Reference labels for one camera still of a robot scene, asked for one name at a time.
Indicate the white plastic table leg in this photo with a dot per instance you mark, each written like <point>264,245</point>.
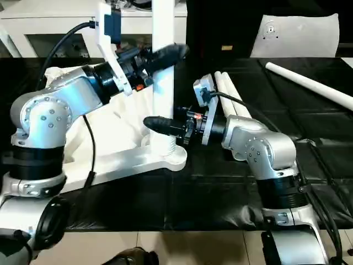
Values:
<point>231,83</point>
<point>309,85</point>
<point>222,83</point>
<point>162,94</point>

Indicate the white plastic table top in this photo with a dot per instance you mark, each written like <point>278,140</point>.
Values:
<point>121,163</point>

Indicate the black work mat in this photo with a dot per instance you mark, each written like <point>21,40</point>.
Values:
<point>220,193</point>

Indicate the small yellow label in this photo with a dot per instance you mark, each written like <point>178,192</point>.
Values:
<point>227,48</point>

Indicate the black cabinet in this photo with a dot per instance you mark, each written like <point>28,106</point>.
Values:
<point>220,22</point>

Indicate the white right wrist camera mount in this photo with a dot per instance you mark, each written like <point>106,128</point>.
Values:
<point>203,91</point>

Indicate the black robot left foot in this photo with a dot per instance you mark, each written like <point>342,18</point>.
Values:
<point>132,258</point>

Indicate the black rice cooker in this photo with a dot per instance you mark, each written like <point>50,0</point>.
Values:
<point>140,4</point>

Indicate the white plastic bag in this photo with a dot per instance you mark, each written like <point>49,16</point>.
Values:
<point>298,38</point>

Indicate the white cabinet with glass doors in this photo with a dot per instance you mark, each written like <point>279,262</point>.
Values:
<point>22,25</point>

